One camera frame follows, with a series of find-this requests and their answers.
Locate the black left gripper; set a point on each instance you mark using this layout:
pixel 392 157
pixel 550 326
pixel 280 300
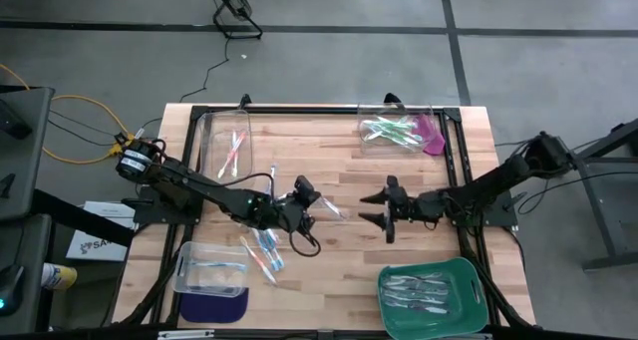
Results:
pixel 294 213

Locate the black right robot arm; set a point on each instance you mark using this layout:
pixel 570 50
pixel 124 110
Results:
pixel 488 180

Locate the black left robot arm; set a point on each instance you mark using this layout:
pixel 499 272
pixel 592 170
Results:
pixel 199 188

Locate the square clear plastic bin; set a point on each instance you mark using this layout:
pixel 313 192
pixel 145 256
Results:
pixel 369 111

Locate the grey desk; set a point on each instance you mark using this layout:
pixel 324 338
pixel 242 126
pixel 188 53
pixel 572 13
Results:
pixel 30 170

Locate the dark blue mat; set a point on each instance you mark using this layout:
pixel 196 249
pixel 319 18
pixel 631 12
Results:
pixel 214 310

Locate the white printed box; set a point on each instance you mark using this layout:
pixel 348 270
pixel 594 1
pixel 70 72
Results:
pixel 104 250

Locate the black mount clamp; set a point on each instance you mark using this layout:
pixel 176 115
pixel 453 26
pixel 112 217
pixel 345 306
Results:
pixel 244 101
pixel 393 99

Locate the black handheld device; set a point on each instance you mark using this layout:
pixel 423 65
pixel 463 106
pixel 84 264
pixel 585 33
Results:
pixel 12 123

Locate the black floor fan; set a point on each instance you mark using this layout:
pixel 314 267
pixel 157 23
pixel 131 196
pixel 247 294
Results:
pixel 234 3

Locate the long clear plastic bin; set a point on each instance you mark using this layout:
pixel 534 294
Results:
pixel 209 145

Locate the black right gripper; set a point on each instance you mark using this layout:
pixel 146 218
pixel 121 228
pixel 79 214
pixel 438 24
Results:
pixel 409 206

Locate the silver metal bracket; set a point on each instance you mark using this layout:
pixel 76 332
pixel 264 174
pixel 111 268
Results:
pixel 184 334

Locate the black computer mouse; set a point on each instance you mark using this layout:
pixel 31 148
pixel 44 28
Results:
pixel 10 285

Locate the green toothbrush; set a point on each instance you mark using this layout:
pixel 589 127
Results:
pixel 379 136
pixel 409 138
pixel 399 132
pixel 389 126

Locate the pile of clear packets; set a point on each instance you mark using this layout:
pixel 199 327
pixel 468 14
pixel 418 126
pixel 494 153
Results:
pixel 331 208

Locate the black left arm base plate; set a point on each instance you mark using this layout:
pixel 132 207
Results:
pixel 149 216

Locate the black diagonal strut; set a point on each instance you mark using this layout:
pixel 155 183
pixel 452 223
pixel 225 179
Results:
pixel 75 215

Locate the magenta mat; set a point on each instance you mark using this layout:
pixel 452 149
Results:
pixel 434 141

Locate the green plastic bin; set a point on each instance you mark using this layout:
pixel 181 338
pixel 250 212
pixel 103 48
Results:
pixel 448 325

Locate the yellow power plug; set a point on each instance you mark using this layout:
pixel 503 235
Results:
pixel 119 148

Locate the blue toothbrush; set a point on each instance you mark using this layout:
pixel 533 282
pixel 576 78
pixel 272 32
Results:
pixel 272 178
pixel 275 255
pixel 264 250
pixel 219 265

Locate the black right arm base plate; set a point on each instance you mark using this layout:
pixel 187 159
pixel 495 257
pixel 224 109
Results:
pixel 503 215

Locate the white and yellow can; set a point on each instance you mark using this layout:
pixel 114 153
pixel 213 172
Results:
pixel 60 277

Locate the black metal stand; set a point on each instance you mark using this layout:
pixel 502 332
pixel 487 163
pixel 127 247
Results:
pixel 598 148

